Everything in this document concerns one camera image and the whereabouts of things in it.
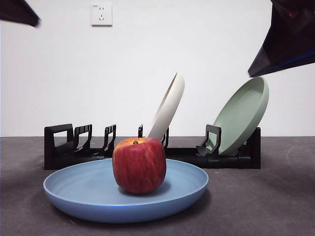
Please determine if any red apple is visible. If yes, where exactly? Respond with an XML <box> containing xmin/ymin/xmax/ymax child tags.
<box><xmin>112</xmin><ymin>137</ymin><xmax>167</xmax><ymax>195</ymax></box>

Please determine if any blue plate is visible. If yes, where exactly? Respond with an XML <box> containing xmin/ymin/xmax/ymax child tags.
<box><xmin>43</xmin><ymin>158</ymin><xmax>209</xmax><ymax>224</ymax></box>

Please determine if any green plate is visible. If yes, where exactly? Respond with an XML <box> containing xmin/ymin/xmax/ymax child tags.
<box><xmin>212</xmin><ymin>76</ymin><xmax>270</xmax><ymax>156</ymax></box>

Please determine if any black plate rack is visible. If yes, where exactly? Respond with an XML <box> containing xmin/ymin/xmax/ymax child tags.
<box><xmin>43</xmin><ymin>123</ymin><xmax>261</xmax><ymax>170</ymax></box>

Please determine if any cream plate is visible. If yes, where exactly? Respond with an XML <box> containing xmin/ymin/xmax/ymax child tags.
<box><xmin>145</xmin><ymin>72</ymin><xmax>186</xmax><ymax>145</ymax></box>

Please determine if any white wall socket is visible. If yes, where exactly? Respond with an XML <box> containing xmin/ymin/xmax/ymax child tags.
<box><xmin>91</xmin><ymin>3</ymin><xmax>113</xmax><ymax>27</ymax></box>

